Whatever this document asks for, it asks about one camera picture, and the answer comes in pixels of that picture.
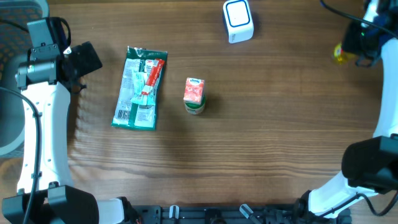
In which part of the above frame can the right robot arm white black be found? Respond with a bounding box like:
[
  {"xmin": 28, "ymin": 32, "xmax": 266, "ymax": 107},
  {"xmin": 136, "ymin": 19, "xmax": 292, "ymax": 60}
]
[{"xmin": 292, "ymin": 1, "xmax": 397, "ymax": 223}]

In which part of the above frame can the green 3M gloves package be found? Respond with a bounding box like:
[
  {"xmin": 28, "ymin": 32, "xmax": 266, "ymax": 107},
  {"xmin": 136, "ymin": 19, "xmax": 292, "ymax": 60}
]
[{"xmin": 111, "ymin": 47, "xmax": 168, "ymax": 131}]

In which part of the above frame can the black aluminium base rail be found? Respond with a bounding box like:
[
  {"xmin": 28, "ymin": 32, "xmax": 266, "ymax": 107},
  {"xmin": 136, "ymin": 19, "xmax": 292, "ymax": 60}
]
[{"xmin": 74, "ymin": 203, "xmax": 352, "ymax": 224}]

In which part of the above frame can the grey plastic mesh basket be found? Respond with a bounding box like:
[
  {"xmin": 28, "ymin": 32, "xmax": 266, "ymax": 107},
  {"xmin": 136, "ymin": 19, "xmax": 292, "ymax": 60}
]
[{"xmin": 1, "ymin": 0, "xmax": 49, "ymax": 158}]

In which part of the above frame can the white barcode scanner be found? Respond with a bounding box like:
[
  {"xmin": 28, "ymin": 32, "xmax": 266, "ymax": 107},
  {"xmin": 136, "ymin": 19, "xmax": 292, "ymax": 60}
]
[{"xmin": 223, "ymin": 0, "xmax": 254, "ymax": 44}]

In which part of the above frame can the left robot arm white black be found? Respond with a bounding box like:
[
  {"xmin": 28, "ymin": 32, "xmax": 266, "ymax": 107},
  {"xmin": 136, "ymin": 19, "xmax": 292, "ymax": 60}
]
[{"xmin": 2, "ymin": 42, "xmax": 140, "ymax": 223}]

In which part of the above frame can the green lid jar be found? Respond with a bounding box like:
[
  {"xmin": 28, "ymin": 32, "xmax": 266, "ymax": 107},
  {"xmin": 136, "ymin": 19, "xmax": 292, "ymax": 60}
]
[{"xmin": 184, "ymin": 96, "xmax": 206, "ymax": 115}]

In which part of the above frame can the red toothpaste tube pack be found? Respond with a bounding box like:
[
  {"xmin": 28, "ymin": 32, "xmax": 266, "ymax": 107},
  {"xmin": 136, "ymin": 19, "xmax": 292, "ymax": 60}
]
[{"xmin": 141, "ymin": 59, "xmax": 165, "ymax": 95}]

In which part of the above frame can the yellow oil bottle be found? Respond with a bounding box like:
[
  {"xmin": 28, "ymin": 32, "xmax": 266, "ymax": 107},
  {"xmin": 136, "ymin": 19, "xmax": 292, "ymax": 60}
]
[{"xmin": 333, "ymin": 42, "xmax": 356, "ymax": 65}]

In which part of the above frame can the orange Kleenex tissue pack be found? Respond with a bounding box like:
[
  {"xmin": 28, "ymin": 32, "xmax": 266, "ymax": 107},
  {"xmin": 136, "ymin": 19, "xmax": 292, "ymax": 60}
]
[{"xmin": 183, "ymin": 78, "xmax": 205, "ymax": 105}]

